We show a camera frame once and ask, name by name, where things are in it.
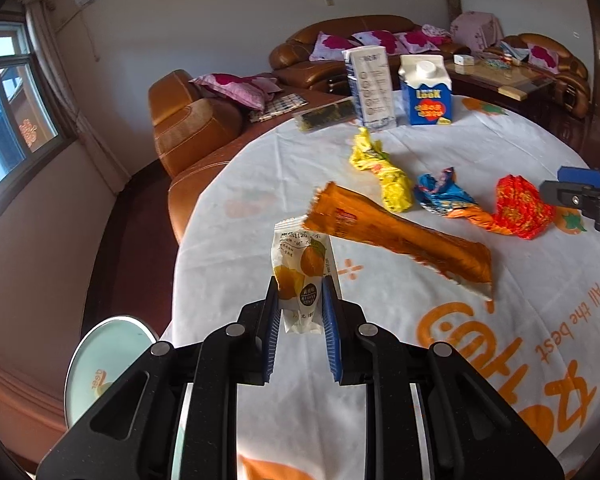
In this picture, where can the window with grey frame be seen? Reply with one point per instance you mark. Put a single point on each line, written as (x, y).
(33, 129)

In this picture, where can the pink white cushion middle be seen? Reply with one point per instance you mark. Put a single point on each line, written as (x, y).
(381, 38)

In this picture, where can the dark seaweed snack packet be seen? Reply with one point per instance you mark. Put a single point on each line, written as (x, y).
(325, 116)

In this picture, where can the wooden coffee table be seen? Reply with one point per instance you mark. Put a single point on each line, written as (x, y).
(489, 79)

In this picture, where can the white tall milk carton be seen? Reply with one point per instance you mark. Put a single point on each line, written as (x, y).
(371, 86)

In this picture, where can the blue Look milk carton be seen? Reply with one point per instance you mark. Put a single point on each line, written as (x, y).
(426, 89)

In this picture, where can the white orange-print snack wrapper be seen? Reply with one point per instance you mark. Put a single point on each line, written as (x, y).
(300, 260)

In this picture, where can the pink white cushion left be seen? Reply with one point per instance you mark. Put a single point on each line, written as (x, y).
(329, 47)

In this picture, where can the pink white cushion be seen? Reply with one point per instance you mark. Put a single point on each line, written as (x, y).
(329, 47)
(415, 41)
(381, 38)

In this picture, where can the pink white cushion right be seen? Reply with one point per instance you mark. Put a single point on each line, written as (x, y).
(415, 41)

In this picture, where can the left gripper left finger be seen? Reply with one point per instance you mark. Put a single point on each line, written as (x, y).
(173, 412)

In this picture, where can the blue orange wrapper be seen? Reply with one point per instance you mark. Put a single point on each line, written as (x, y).
(443, 196)

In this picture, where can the pink bundle on sofa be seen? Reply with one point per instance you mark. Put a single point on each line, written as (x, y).
(476, 30)

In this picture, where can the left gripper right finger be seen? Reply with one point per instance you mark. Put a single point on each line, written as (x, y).
(429, 413)

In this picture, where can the pink right curtain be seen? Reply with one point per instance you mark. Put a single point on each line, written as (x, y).
(46, 49)

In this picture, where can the white printed tablecloth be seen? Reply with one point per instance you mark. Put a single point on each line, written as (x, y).
(538, 343)

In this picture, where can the pink pillow on chaise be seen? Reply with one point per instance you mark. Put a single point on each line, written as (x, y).
(253, 92)

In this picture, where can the brown leather armchair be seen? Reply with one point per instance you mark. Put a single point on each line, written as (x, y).
(571, 89)

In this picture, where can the orange leather chaise sofa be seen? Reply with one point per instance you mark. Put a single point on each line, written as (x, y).
(196, 135)

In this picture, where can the brown leather long sofa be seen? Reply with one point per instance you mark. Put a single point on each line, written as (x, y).
(291, 65)

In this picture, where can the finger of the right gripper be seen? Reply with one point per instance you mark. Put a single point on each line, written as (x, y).
(582, 176)

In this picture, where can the red orange wrapper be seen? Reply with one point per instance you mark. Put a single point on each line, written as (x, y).
(520, 210)

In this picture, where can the long orange foil wrapper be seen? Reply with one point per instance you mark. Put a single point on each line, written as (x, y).
(339, 212)

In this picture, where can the mint green trash bin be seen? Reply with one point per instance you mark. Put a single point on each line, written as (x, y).
(100, 358)

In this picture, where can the checkered cloth on sofa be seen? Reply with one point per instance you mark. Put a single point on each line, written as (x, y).
(278, 107)

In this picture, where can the yellow crumpled wrapper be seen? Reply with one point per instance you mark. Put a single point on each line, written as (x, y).
(395, 187)

